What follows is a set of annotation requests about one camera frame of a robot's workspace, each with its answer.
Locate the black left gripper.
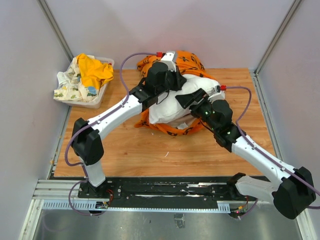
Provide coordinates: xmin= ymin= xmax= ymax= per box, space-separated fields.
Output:
xmin=156 ymin=65 xmax=188 ymax=96

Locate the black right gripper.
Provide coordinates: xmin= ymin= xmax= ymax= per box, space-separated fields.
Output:
xmin=176 ymin=87 xmax=219 ymax=132

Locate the orange flower-pattern pillowcase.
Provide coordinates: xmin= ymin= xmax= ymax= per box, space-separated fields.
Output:
xmin=134 ymin=50 xmax=225 ymax=136

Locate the white pillow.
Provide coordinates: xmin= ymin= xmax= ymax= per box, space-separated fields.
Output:
xmin=148 ymin=74 xmax=225 ymax=129

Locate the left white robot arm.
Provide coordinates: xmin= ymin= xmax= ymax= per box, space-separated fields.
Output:
xmin=71 ymin=61 xmax=187 ymax=198

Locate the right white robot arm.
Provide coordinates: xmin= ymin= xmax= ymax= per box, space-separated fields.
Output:
xmin=175 ymin=88 xmax=320 ymax=220

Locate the yellow cloth in basket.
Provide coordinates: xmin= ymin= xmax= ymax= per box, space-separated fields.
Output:
xmin=76 ymin=53 xmax=114 ymax=90

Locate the white plastic basket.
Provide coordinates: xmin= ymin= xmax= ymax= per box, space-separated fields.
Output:
xmin=55 ymin=56 xmax=116 ymax=110

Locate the white printed cloth in basket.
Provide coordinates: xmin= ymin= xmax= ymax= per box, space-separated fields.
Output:
xmin=53 ymin=57 xmax=100 ymax=103

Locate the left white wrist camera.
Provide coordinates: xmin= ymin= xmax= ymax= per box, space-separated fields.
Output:
xmin=160 ymin=51 xmax=178 ymax=72

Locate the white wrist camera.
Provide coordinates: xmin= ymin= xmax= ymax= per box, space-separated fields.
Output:
xmin=208 ymin=85 xmax=225 ymax=102
xmin=160 ymin=51 xmax=178 ymax=72

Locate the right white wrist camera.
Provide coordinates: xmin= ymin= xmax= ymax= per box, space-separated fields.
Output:
xmin=208 ymin=85 xmax=225 ymax=102

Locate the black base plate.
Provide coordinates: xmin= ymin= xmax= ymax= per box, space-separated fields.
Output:
xmin=78 ymin=176 xmax=255 ymax=211

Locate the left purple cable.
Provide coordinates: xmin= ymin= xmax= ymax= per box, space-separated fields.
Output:
xmin=64 ymin=51 xmax=163 ymax=217

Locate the purple cable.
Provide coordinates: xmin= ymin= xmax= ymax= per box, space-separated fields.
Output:
xmin=64 ymin=51 xmax=163 ymax=217
xmin=218 ymin=84 xmax=320 ymax=221

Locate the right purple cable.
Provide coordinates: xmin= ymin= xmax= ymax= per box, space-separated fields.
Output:
xmin=218 ymin=84 xmax=320 ymax=221

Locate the aluminium rail frame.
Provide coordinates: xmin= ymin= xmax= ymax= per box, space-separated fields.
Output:
xmin=17 ymin=178 xmax=312 ymax=240

